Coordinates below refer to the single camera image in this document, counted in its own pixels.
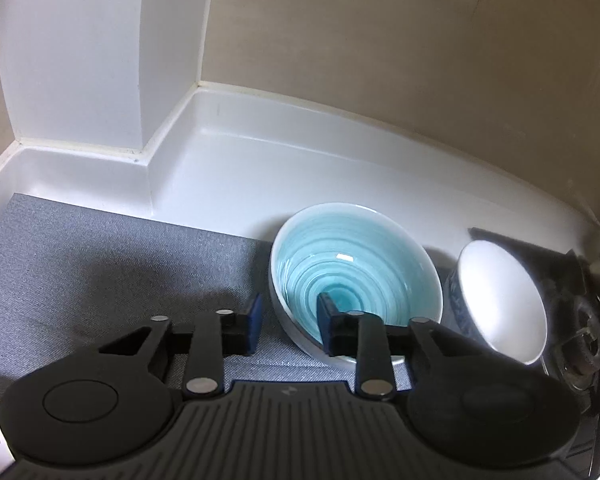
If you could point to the stove pot support burner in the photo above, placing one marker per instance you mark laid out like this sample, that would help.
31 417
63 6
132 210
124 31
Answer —
572 295

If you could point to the white bowl blue pattern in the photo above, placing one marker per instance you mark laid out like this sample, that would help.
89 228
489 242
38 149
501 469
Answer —
495 302

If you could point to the black gas stove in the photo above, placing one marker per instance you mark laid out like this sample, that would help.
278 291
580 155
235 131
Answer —
584 454

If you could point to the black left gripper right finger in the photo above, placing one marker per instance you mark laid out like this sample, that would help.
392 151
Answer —
366 338

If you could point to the grey countertop mat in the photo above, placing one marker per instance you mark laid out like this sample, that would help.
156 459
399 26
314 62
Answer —
71 277

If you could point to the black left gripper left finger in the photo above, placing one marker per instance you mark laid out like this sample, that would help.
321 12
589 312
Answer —
161 361

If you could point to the turquoise swirl ceramic bowl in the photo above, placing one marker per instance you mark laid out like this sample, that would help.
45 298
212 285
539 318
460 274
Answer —
364 260

